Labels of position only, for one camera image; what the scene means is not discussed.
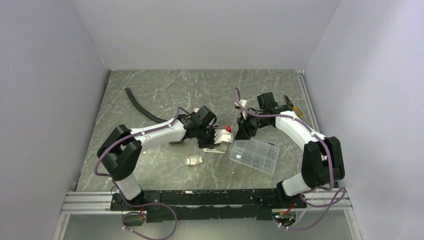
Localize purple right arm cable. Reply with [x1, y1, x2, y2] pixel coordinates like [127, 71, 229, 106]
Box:
[233, 87, 347, 232]

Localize orange handled pliers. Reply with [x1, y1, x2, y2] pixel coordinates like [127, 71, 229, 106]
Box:
[284, 94, 303, 119]

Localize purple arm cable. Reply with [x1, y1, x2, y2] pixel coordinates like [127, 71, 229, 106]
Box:
[233, 87, 347, 232]
[93, 106, 178, 240]

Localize black rubber hose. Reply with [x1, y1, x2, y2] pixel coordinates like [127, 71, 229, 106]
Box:
[124, 87, 168, 124]

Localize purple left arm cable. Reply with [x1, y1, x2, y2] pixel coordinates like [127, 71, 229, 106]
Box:
[93, 106, 178, 240]

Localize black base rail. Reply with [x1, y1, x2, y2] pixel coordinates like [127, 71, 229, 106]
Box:
[109, 188, 306, 223]

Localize brown stapler base part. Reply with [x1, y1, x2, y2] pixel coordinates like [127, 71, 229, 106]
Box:
[169, 140, 184, 146]

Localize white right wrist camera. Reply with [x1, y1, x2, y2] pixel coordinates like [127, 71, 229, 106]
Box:
[234, 99, 248, 121]

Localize white staple box tray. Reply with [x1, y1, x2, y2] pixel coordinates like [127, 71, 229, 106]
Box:
[184, 155, 203, 167]

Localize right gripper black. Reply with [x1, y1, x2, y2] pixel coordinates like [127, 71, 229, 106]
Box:
[234, 110, 270, 141]

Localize aluminium frame rail front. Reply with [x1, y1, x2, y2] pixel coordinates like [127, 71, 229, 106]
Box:
[61, 188, 352, 214]

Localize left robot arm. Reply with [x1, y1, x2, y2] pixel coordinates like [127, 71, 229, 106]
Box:
[96, 106, 218, 210]

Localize aluminium frame rail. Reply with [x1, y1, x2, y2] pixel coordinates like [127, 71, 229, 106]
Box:
[61, 188, 352, 214]
[295, 69, 339, 189]

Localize aluminium frame rail right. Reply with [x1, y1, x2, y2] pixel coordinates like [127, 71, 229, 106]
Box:
[295, 69, 339, 189]

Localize pale green white stapler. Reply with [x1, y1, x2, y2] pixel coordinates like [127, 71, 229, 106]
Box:
[203, 143, 228, 154]

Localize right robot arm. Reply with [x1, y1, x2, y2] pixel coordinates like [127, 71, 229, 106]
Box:
[234, 88, 345, 208]

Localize clear plastic screw organizer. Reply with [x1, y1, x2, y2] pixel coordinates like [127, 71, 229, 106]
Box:
[230, 138, 280, 175]

